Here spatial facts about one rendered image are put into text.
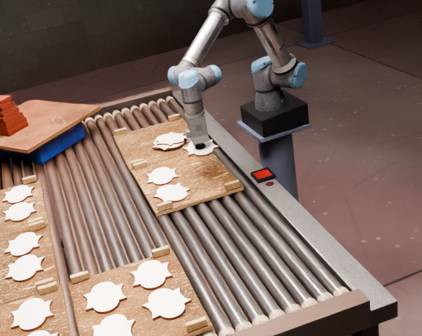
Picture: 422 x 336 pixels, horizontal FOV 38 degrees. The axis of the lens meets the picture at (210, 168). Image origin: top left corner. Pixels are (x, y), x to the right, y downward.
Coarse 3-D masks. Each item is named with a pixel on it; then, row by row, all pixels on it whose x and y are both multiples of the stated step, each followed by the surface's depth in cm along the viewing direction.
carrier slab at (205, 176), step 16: (176, 160) 264; (192, 160) 262; (208, 160) 260; (144, 176) 255; (192, 176) 249; (208, 176) 247; (224, 176) 245; (144, 192) 243; (192, 192) 237; (208, 192) 235; (224, 192) 234; (176, 208) 229
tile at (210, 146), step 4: (212, 140) 247; (192, 144) 246; (208, 144) 244; (212, 144) 243; (184, 148) 244; (188, 148) 243; (192, 148) 243; (204, 148) 241; (208, 148) 241; (212, 148) 240; (216, 148) 241; (188, 152) 241; (192, 152) 240; (196, 152) 239; (200, 152) 238; (204, 152) 238; (208, 152) 237; (212, 152) 238; (188, 156) 238; (200, 156) 237; (204, 156) 237
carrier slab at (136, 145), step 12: (180, 120) 303; (132, 132) 299; (144, 132) 297; (156, 132) 295; (168, 132) 292; (180, 132) 290; (120, 144) 288; (132, 144) 286; (144, 144) 284; (132, 156) 275; (144, 156) 273; (156, 156) 271; (168, 156) 269; (132, 168) 264
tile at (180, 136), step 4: (160, 136) 283; (164, 136) 283; (168, 136) 282; (172, 136) 281; (176, 136) 281; (180, 136) 280; (184, 136) 279; (156, 140) 280; (160, 140) 279; (164, 140) 279; (168, 140) 278; (172, 140) 277; (176, 140) 277; (180, 140) 276; (184, 140) 276; (160, 144) 277; (164, 144) 276; (168, 144) 274; (172, 144) 274
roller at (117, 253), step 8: (80, 144) 301; (80, 152) 291; (80, 160) 284; (88, 160) 286; (88, 168) 274; (88, 176) 267; (88, 184) 262; (96, 184) 260; (96, 192) 253; (96, 200) 247; (96, 208) 243; (104, 208) 240; (104, 216) 234; (104, 224) 230; (112, 224) 230; (104, 232) 227; (112, 232) 223; (112, 240) 218; (112, 248) 215; (120, 248) 214; (112, 256) 213; (120, 256) 209; (120, 264) 205
